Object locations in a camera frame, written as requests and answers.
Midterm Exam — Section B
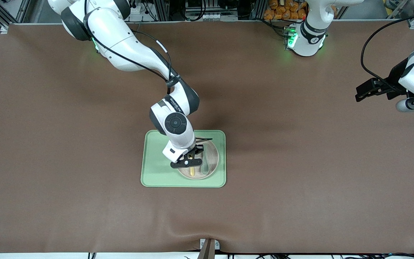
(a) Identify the white round plate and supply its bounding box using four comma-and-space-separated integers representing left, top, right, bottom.
176, 138, 219, 180

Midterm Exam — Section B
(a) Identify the teal plastic spoon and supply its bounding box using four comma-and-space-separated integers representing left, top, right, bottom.
200, 151, 210, 176

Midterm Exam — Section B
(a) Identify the light green rectangular tray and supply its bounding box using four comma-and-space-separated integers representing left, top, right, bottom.
141, 130, 226, 188

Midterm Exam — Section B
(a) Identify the pile of orange packets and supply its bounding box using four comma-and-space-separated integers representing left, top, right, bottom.
263, 0, 307, 21

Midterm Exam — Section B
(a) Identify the brown table mat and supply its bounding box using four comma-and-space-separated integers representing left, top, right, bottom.
0, 22, 414, 254

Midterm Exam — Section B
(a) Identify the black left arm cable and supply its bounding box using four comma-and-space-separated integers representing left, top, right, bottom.
360, 10, 414, 95

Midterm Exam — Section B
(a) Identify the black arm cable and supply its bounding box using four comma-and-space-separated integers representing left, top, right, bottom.
84, 0, 180, 95
360, 10, 414, 95

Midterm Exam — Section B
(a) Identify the metal table edge bracket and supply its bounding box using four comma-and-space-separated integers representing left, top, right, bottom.
199, 238, 220, 259

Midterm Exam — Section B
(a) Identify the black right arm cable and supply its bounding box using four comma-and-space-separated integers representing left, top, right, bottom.
84, 0, 180, 95

